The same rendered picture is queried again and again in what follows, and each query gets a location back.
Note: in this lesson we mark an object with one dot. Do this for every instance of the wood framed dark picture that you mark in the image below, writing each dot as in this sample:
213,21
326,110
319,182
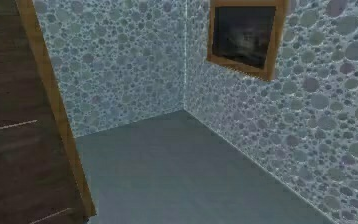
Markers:
243,35

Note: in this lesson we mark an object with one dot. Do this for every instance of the dark brown wooden cupboard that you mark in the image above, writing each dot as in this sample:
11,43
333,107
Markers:
23,133

